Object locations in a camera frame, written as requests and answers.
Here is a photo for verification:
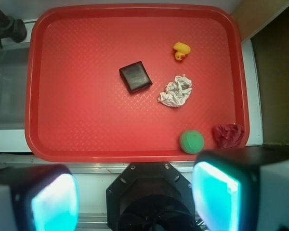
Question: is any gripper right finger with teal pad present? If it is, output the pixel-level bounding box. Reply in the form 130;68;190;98
191;147;289;231

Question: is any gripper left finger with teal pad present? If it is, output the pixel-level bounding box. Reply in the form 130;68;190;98
0;164;79;231

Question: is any red paper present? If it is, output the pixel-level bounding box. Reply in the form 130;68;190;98
212;124;245;149

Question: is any crumpled white paper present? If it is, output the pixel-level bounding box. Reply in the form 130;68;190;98
158;74;193;108

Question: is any green ball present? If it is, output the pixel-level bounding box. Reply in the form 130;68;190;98
179;130;205;154

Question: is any red plastic tray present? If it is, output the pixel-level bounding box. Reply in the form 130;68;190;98
25;4;250;163

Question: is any grey sink basin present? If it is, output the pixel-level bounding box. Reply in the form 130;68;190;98
0;48;29;130

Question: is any black rectangular box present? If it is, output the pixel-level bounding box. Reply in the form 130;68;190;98
119;61;153;93

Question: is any yellow rubber duck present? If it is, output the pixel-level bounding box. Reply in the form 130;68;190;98
173;42;191;61

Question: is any grey sink faucet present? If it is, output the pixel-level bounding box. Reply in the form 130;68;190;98
0;9;27;49

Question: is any wooden panel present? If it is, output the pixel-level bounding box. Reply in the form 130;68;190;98
231;0;289;43

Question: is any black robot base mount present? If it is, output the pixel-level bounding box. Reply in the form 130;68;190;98
106;162;200;231

